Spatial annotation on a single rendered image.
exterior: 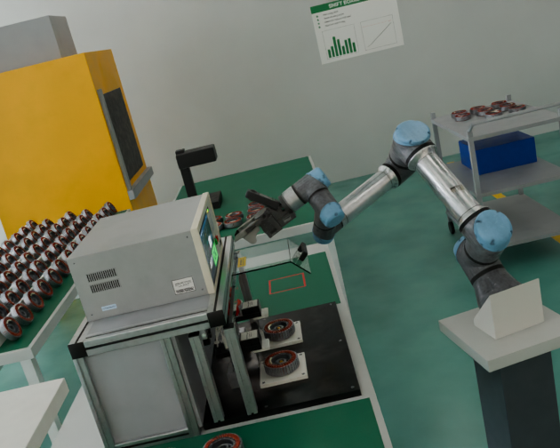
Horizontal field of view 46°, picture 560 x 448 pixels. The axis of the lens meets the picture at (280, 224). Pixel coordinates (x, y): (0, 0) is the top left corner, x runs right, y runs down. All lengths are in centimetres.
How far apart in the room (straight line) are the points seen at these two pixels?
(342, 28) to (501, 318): 544
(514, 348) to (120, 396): 116
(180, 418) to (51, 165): 396
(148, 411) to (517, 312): 115
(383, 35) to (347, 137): 114
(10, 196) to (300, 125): 314
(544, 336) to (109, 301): 130
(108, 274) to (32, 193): 389
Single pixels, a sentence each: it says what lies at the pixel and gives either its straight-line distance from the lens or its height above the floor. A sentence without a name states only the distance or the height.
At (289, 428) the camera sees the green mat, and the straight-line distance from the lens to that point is 191.
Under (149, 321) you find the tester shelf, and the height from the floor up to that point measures 112.
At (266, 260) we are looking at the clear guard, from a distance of 224.
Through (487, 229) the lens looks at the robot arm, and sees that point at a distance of 206.
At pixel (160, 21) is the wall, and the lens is 726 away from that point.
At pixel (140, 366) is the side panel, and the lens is 192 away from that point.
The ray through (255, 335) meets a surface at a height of 92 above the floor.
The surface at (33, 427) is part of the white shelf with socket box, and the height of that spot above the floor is 120.
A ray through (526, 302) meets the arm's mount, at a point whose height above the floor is 83.
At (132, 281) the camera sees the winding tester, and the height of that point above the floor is 121.
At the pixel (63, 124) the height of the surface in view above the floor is 145.
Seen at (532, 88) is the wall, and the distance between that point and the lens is 781.
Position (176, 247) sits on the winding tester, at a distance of 190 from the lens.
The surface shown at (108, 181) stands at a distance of 561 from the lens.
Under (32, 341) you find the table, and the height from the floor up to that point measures 75.
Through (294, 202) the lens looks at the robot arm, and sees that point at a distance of 210.
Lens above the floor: 181
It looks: 17 degrees down
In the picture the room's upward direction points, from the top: 14 degrees counter-clockwise
